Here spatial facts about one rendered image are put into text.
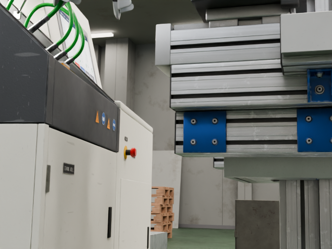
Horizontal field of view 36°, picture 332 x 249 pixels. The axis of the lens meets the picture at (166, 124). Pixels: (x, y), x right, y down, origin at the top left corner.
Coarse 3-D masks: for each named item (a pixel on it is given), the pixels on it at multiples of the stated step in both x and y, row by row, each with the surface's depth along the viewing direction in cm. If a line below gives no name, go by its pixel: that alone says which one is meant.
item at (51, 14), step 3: (60, 0) 149; (57, 3) 149; (60, 3) 149; (57, 6) 149; (60, 6) 150; (54, 9) 149; (57, 9) 149; (51, 12) 149; (54, 12) 149; (48, 15) 149; (51, 15) 150
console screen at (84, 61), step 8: (64, 16) 217; (64, 24) 214; (64, 32) 211; (72, 32) 224; (72, 40) 221; (80, 40) 235; (64, 48) 205; (72, 48) 217; (88, 48) 248; (80, 56) 228; (88, 56) 244; (80, 64) 224; (88, 64) 240; (88, 72) 236; (96, 80) 249
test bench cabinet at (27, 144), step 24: (0, 144) 113; (24, 144) 112; (0, 168) 112; (24, 168) 111; (0, 192) 111; (24, 192) 111; (0, 216) 111; (24, 216) 110; (0, 240) 110; (24, 240) 109
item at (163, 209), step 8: (160, 192) 781; (168, 192) 811; (160, 200) 779; (168, 200) 814; (152, 208) 778; (160, 208) 778; (168, 208) 834; (160, 216) 774; (168, 216) 833; (160, 224) 773; (168, 224) 832; (168, 232) 816
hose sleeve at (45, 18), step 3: (45, 15) 150; (42, 18) 150; (45, 18) 149; (48, 18) 150; (39, 21) 150; (42, 21) 150; (45, 21) 150; (36, 24) 150; (39, 24) 150; (42, 24) 150; (30, 27) 150; (33, 27) 150; (36, 27) 150; (39, 27) 150; (30, 30) 150; (33, 30) 150
